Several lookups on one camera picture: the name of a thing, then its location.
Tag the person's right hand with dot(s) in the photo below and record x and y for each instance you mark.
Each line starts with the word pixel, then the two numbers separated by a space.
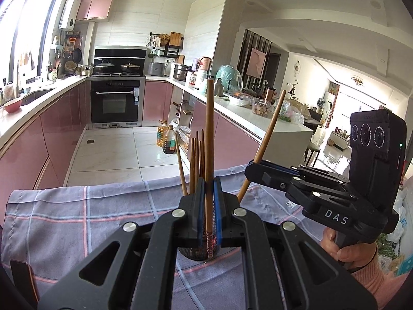
pixel 351 254

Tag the red-tipped wooden chopstick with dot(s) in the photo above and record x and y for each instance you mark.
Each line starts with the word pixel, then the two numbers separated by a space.
pixel 209 129
pixel 271 126

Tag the black built-in oven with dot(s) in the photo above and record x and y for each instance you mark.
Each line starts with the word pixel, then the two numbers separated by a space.
pixel 114 103

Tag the hanging frying pan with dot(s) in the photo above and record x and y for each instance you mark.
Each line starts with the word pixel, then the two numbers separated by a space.
pixel 77 55

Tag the pink wall picture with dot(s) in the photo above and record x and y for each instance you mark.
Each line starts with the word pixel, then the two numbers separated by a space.
pixel 256 62

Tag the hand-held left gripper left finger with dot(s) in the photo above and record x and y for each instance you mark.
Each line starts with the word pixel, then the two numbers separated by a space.
pixel 201 219

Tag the kitchen window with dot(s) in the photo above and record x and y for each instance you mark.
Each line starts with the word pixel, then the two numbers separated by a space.
pixel 25 16

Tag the wall clock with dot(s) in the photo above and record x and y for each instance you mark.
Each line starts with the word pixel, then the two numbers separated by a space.
pixel 297 68

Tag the white bowl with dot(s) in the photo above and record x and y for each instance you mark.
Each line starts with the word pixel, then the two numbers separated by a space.
pixel 240 100

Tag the black mesh utensil holder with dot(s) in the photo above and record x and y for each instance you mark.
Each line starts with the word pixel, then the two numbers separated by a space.
pixel 193 254

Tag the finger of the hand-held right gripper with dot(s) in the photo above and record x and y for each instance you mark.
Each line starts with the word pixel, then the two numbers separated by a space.
pixel 316 174
pixel 274 177

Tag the crumpled plastic bag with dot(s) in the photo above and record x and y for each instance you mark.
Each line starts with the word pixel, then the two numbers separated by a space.
pixel 183 132

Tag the person's right forearm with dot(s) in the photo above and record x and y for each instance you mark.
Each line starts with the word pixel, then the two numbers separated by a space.
pixel 377 281

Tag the black wall rack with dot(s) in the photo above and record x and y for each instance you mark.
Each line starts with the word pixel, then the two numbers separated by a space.
pixel 171 51

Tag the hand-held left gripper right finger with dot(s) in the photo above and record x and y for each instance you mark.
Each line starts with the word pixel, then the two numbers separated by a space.
pixel 217 219

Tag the pink base cabinets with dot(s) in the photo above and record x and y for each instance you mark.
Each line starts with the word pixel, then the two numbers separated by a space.
pixel 232 135
pixel 48 135

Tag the pink kettle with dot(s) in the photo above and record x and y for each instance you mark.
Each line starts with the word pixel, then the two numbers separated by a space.
pixel 205 64

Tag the black lidded wok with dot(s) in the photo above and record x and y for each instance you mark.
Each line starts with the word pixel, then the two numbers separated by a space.
pixel 104 67
pixel 130 67

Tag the white water heater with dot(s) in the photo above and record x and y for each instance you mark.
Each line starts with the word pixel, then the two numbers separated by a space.
pixel 69 11

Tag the pink bowl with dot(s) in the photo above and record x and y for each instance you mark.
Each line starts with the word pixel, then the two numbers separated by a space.
pixel 12 106

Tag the black range hood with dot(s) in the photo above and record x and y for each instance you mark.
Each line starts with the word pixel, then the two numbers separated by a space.
pixel 119 53

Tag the bundle of wooden chopsticks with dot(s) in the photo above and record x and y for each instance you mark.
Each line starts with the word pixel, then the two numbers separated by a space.
pixel 192 168

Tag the plastic bag of greens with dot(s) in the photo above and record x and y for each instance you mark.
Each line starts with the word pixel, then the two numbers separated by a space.
pixel 292 113

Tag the clear snack jar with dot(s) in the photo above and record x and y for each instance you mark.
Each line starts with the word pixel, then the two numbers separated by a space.
pixel 260 108

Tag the brown tumbler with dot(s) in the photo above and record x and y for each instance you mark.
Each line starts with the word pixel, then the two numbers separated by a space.
pixel 269 94

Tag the teal kitchen appliance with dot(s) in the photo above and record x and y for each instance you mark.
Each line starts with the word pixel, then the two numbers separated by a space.
pixel 227 77

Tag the pink wall cabinet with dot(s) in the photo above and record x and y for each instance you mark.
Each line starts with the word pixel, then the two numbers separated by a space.
pixel 96 4

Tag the wooden cutting board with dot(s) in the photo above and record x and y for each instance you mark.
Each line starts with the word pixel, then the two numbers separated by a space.
pixel 175 39

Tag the silver countertop appliance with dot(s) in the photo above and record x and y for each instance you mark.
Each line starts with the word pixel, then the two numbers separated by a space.
pixel 156 69

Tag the stainless steel pot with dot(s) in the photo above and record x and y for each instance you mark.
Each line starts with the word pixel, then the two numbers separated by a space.
pixel 181 72

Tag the white plastic bag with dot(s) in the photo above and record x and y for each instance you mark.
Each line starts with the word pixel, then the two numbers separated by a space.
pixel 397 219

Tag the dark cooking oil bottle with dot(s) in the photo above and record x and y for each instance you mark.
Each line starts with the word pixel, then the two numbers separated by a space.
pixel 168 142

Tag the steel thermos bottle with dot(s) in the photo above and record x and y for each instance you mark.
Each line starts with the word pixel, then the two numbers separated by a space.
pixel 218 87

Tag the grey plaid tablecloth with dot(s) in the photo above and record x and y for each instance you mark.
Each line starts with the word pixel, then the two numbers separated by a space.
pixel 96 219

